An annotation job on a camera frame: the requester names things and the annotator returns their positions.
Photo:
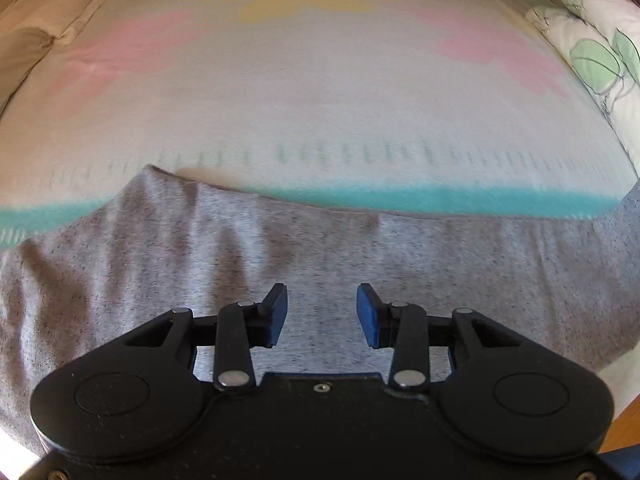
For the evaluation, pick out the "beige pillow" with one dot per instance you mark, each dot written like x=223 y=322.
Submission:
x=20 y=65

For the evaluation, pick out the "white leaf-print pillow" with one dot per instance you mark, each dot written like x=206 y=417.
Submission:
x=610 y=15
x=595 y=70

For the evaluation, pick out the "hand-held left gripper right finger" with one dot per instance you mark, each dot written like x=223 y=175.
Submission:
x=367 y=315

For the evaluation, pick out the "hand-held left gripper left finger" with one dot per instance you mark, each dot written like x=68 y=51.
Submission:
x=277 y=312

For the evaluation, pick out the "grey pants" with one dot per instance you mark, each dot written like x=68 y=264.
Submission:
x=150 y=260

